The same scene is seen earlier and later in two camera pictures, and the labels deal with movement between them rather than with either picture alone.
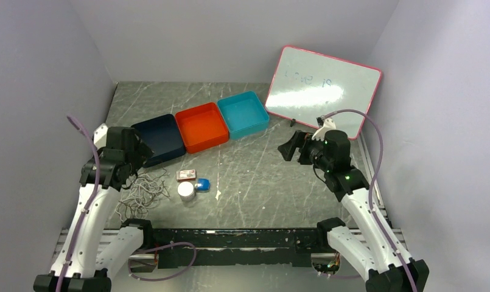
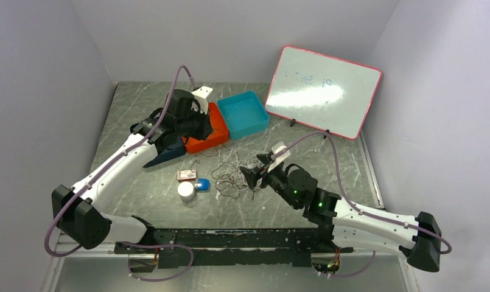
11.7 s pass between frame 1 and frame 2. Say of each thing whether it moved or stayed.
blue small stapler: stayed
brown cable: moved
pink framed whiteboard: stayed
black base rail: stayed
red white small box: stayed
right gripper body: moved
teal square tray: stayed
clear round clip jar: stayed
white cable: moved
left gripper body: moved
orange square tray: stayed
